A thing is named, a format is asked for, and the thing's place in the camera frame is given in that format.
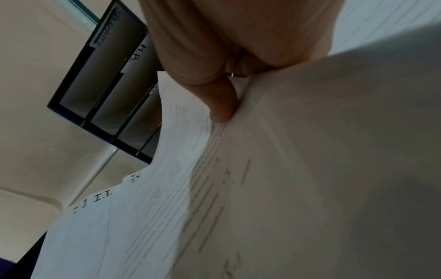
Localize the printed document sheet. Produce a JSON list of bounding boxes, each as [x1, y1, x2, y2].
[[156, 23, 441, 279]]

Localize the purple fabric item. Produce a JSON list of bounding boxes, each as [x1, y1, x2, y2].
[[0, 257, 18, 279]]

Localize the navy blue drawer organizer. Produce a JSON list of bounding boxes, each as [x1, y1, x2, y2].
[[47, 0, 167, 165]]

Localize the person's right hand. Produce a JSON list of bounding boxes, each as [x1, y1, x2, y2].
[[137, 0, 345, 123]]

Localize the black chair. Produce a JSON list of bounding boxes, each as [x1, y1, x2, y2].
[[11, 230, 48, 279]]

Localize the teal partition post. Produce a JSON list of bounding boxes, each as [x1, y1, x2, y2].
[[57, 0, 102, 28]]

